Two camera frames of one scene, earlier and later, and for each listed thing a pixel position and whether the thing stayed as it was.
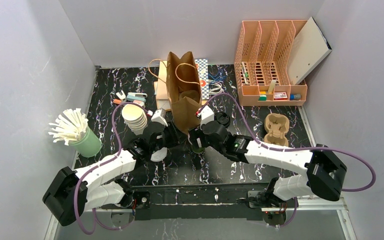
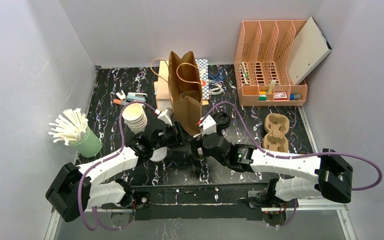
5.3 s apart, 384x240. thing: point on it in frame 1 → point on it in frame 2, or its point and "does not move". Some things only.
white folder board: x=309 y=47 does not move
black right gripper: x=195 y=136 → x=196 y=144
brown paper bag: x=184 y=90 does not move
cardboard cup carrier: x=276 y=125 does not move
